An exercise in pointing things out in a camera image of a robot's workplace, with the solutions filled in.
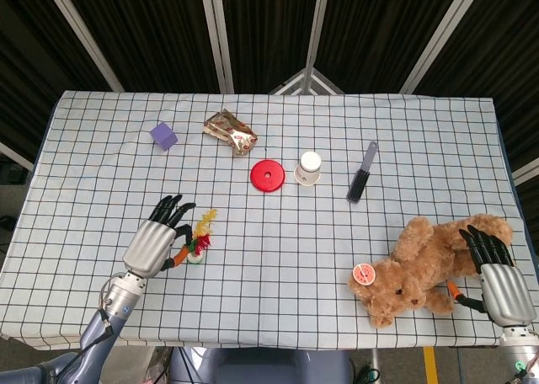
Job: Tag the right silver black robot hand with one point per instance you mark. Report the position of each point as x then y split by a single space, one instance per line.
499 283

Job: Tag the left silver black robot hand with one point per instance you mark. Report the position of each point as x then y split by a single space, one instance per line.
151 249

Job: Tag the colourful feathered toy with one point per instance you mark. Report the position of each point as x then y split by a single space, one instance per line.
201 241

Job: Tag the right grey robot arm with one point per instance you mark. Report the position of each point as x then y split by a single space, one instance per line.
522 354

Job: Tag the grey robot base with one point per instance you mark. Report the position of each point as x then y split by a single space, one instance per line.
252 365

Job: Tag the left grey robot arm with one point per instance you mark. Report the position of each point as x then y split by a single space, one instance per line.
84 337

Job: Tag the brown teddy bear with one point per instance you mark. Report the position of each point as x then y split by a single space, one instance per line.
429 262

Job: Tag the purple foam cube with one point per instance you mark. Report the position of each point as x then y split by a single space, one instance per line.
163 136

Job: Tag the checked white tablecloth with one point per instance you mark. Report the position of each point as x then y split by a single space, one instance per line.
269 232

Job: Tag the round orange hang tag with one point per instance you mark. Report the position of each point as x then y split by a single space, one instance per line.
364 274

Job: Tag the red plastic disc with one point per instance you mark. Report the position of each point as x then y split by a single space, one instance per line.
268 176

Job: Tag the gold foil snack packet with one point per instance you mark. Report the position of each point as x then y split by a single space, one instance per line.
231 132

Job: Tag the grey brush with black bristles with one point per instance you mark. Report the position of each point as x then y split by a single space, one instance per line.
361 177

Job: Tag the white paper cup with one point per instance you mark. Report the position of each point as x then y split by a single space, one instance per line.
308 168

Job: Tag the black folding screen with white frames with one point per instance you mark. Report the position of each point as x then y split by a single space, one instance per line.
269 34

